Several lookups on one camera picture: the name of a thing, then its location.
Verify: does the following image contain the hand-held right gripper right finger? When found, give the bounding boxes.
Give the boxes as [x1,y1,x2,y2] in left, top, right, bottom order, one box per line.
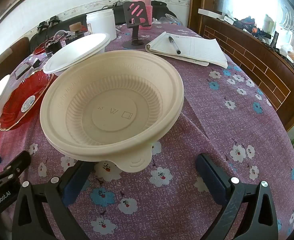
[196,153,279,240]

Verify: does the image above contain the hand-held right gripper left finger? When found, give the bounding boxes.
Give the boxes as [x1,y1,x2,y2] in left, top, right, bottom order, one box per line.
[12,160,95,240]

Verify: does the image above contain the red glass plate with sticker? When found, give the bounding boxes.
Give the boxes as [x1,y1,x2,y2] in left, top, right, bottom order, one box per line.
[0,70,55,132]

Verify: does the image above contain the beige plastic bowl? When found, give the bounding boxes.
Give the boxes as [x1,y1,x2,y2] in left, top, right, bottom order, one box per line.
[45,97,185,172]
[40,50,184,147]

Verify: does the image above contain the large white bowl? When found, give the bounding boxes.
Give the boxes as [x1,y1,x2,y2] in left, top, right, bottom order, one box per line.
[43,33,111,77]

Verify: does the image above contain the purple floral tablecloth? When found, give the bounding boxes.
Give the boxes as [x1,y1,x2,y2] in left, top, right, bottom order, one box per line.
[0,21,294,240]

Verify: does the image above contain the black smartphone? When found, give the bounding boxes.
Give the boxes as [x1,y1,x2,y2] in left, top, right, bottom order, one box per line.
[14,62,32,79]

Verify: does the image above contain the brown armchair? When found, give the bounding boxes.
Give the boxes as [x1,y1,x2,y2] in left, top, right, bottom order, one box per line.
[0,37,30,93]

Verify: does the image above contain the brown wooden brick-pattern counter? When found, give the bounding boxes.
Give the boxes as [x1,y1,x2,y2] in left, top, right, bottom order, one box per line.
[187,0,294,130]

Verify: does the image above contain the white lined notebook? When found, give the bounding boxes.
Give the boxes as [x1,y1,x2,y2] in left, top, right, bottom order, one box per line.
[145,31,229,69]

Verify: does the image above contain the black jar with red label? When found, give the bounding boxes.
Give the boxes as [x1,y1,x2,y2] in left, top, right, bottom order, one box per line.
[65,32,88,46]

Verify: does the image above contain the black pen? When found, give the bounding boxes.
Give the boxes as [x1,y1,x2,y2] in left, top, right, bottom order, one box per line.
[168,36,181,55]

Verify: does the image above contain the black clamps on sofa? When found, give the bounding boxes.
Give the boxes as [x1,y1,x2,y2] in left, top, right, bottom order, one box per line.
[37,16,61,33]

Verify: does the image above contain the black leather sofa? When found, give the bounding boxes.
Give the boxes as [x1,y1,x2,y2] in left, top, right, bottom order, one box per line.
[29,1,177,53]

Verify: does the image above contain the black phone stand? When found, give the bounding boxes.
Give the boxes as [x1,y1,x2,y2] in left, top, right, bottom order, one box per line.
[122,1,152,49]

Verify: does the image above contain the clutter on windowsill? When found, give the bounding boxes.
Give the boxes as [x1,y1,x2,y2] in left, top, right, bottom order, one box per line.
[222,12,294,80]

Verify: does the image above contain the white plastic jar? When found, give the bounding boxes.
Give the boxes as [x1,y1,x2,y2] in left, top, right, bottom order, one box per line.
[86,8,117,42]

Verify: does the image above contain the clear plastic bag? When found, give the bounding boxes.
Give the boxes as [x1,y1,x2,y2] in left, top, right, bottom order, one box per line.
[159,14,185,27]

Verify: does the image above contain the white flat box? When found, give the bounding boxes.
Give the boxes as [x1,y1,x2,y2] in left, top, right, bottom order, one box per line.
[198,8,224,20]

